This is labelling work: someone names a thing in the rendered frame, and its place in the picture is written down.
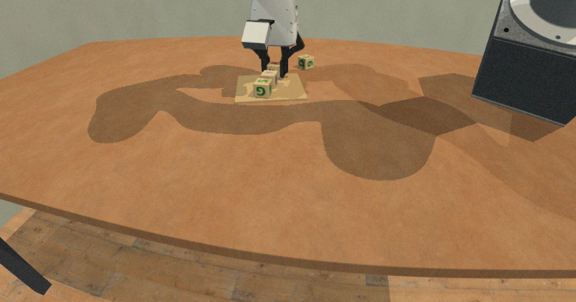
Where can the tan flat mat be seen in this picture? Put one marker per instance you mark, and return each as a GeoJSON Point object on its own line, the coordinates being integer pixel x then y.
{"type": "Point", "coordinates": [289, 88]}

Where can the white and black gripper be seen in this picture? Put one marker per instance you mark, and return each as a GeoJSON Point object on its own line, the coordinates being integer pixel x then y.
{"type": "Point", "coordinates": [284, 32]}

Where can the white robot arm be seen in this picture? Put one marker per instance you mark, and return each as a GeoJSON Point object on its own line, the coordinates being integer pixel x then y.
{"type": "Point", "coordinates": [551, 21]}

